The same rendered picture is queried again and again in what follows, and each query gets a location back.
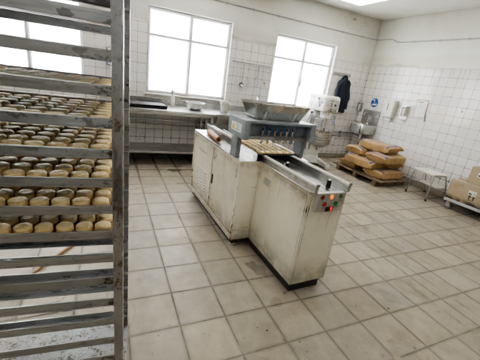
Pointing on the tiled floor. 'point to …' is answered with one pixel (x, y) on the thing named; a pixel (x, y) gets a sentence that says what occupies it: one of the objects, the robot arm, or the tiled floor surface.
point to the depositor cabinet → (224, 185)
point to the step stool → (429, 181)
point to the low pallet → (370, 176)
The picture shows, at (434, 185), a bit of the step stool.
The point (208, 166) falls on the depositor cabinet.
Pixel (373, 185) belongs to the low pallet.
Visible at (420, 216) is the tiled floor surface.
